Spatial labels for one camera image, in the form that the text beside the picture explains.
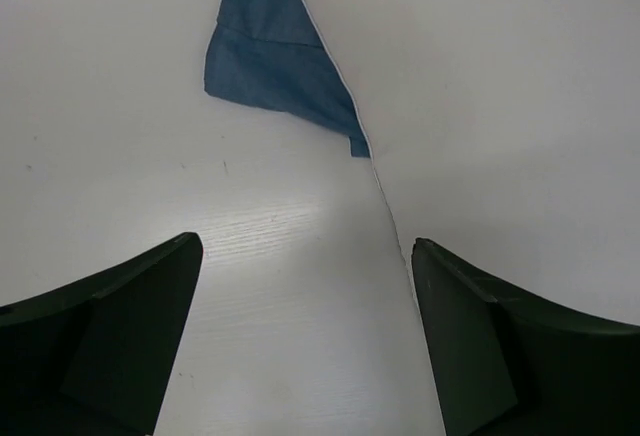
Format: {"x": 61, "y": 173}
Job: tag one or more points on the blue fabric pillowcase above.
{"x": 268, "y": 54}

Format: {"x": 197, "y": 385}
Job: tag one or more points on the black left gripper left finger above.
{"x": 94, "y": 357}

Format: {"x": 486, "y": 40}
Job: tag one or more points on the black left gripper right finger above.
{"x": 508, "y": 362}

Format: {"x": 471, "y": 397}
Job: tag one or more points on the white pillow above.
{"x": 507, "y": 131}

